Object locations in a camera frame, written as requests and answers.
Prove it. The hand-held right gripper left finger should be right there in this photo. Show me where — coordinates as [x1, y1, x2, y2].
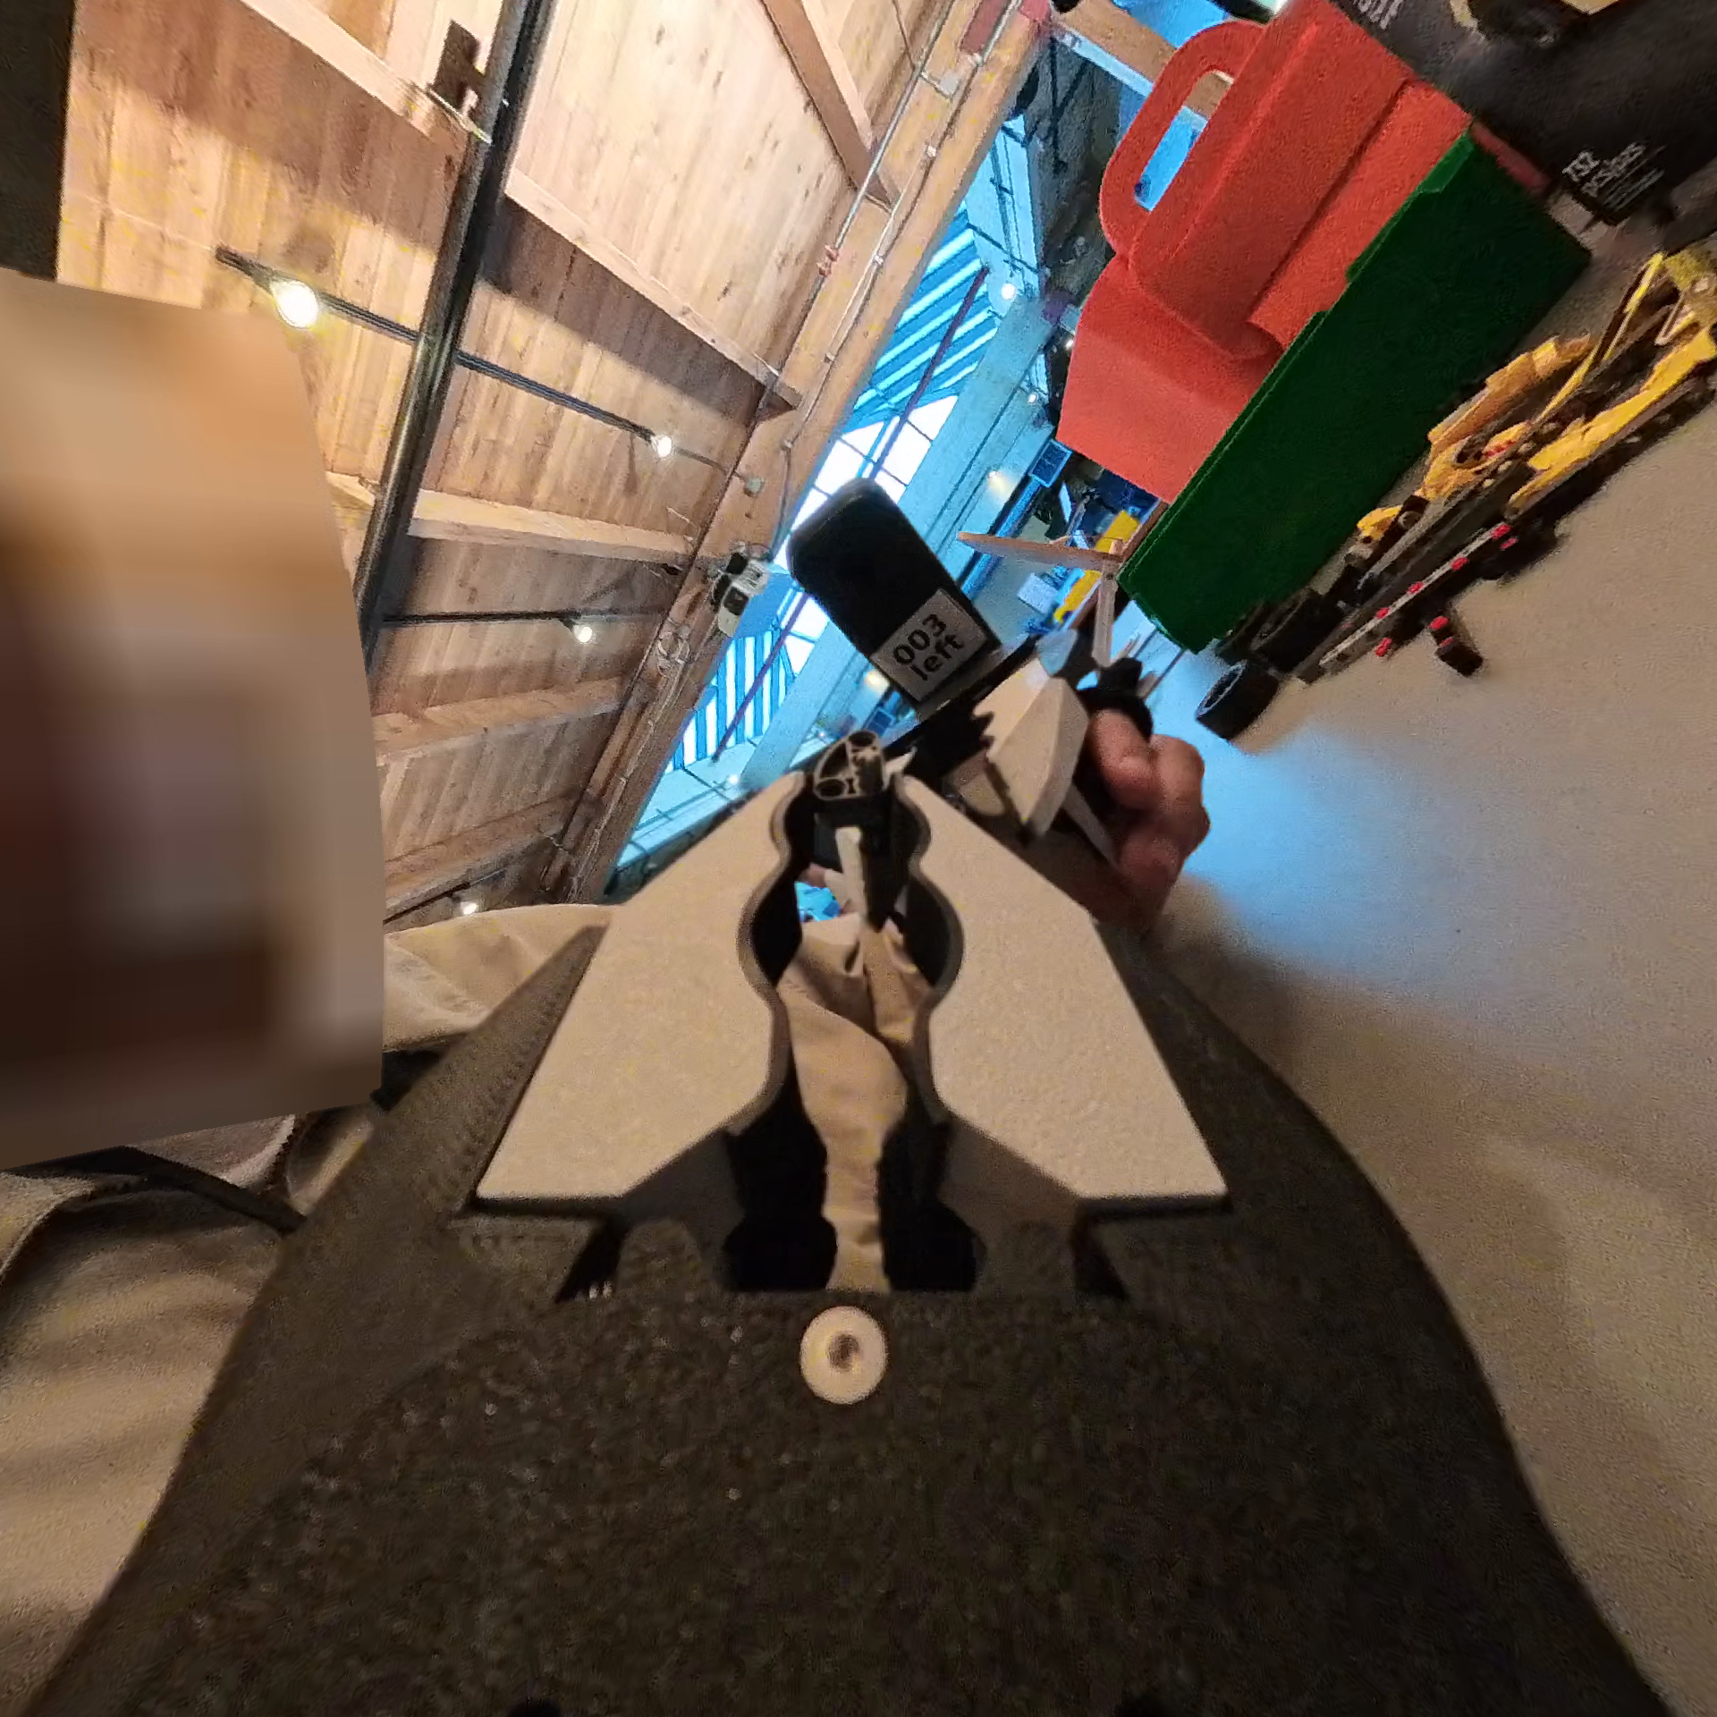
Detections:
[474, 781, 809, 1205]

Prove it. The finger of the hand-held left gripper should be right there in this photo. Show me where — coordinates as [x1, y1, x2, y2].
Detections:
[1009, 674, 1093, 836]

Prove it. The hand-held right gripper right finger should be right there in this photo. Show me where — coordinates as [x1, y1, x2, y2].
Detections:
[896, 781, 1228, 1209]

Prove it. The pile of yellow car parts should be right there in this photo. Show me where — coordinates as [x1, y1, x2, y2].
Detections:
[1294, 246, 1717, 678]

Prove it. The grey desk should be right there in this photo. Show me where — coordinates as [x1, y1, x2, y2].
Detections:
[1155, 227, 1717, 1717]

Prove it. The person's left hand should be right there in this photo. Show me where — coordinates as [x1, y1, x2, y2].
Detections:
[1090, 732, 1212, 929]

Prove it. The black toy tyre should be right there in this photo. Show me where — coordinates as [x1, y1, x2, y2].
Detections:
[1246, 590, 1342, 674]
[1194, 659, 1282, 741]

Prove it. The green storage bin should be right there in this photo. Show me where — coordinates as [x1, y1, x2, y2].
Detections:
[1119, 134, 1590, 654]

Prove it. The red plastic carrier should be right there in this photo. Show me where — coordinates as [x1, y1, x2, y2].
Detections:
[1056, 0, 1476, 503]

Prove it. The beige jacket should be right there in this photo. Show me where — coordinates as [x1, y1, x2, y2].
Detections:
[0, 906, 617, 1703]

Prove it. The toy car box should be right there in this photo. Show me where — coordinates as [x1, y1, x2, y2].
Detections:
[1395, 0, 1717, 221]

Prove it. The black shoulder strap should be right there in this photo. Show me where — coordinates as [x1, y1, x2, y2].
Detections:
[81, 1144, 301, 1230]

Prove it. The black track light rail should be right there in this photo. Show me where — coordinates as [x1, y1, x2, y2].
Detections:
[212, 243, 731, 471]

